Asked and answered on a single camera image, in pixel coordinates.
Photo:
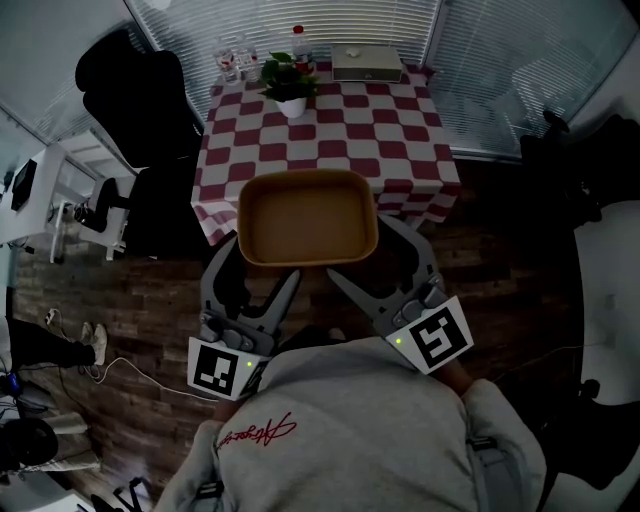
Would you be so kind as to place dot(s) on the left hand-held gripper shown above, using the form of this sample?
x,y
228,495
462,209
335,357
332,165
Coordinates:
x,y
215,370

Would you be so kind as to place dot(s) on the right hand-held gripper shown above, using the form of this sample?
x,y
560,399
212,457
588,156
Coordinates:
x,y
440,340

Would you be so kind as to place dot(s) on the brown plastic tray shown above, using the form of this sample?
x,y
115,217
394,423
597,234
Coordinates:
x,y
305,220

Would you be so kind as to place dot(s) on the person's right forearm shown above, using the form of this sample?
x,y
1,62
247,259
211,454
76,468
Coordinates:
x,y
457,380

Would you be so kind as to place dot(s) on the person's left forearm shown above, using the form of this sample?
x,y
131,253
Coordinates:
x,y
227,407

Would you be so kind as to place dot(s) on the checkered cloth covered table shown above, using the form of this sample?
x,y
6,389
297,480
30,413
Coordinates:
x,y
400,165

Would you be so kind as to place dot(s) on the red white checkered tablecloth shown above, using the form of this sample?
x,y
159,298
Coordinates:
x,y
350,145

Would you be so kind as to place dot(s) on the person's grey sweatshirt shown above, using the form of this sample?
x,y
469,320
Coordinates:
x,y
350,425

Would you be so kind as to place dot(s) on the green plant in white pot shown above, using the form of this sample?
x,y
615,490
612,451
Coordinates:
x,y
291,107

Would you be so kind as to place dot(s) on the beige drawer box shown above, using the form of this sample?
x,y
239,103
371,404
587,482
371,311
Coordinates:
x,y
367,65

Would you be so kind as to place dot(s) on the white curved desk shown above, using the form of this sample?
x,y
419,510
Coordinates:
x,y
610,300

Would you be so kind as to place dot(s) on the white side desk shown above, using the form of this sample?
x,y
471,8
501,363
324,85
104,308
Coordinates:
x,y
45,200

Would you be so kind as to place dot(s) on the black mesh office chair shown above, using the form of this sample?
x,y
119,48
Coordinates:
x,y
135,100

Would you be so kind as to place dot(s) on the small white case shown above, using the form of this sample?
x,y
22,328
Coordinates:
x,y
352,51

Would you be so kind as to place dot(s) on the clear water bottle red label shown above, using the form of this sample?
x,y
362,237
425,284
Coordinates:
x,y
227,62
248,60

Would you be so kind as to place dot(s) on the red cap plastic bottle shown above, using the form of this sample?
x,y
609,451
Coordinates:
x,y
301,50

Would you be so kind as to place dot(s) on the black monitor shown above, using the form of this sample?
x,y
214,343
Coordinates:
x,y
24,185

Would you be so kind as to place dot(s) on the white window blinds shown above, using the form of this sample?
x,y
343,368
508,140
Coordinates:
x,y
350,20

